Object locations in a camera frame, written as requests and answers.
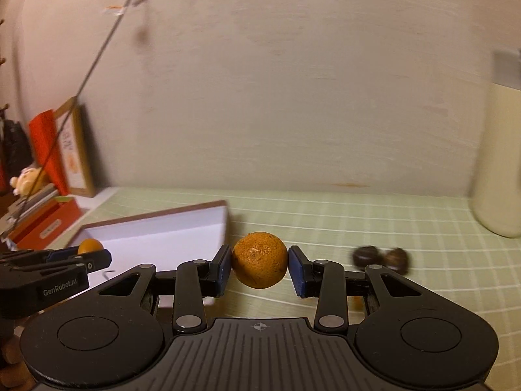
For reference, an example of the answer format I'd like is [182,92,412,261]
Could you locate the orange mandarin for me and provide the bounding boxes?
[231,231,289,289]

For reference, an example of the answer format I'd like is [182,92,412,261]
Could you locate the stack of grey books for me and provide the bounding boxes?
[0,183,60,229]

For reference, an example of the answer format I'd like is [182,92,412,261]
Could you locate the yellow plush toy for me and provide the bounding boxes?
[10,166,43,194]

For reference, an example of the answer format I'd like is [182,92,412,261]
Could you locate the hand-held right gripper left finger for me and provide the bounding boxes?
[98,246,232,335]

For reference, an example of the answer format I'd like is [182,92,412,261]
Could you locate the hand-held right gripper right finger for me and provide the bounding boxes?
[289,246,426,332]

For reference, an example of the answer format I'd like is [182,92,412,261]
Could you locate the wooden picture frame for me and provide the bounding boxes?
[53,97,96,198]

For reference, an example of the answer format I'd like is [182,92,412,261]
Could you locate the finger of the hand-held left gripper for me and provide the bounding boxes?
[0,248,80,267]
[8,250,113,274]

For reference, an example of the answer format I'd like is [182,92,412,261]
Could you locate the cream thermos jug grey lid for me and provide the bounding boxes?
[470,49,521,239]

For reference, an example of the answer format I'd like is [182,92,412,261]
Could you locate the dark brown water chestnut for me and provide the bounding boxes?
[352,245,377,269]
[385,248,412,271]

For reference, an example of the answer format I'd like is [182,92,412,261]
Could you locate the open orange box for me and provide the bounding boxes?
[8,197,84,251]

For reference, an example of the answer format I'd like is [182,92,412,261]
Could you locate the black hanging bag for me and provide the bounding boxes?
[0,120,33,172]

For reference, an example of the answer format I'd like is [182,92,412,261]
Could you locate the green checked table mat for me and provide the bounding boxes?
[81,187,521,322]

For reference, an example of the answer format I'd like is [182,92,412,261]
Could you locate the small orange kumquat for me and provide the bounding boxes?
[77,239,104,255]

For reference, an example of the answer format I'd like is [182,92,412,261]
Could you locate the white cardboard box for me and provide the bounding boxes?
[79,200,229,306]

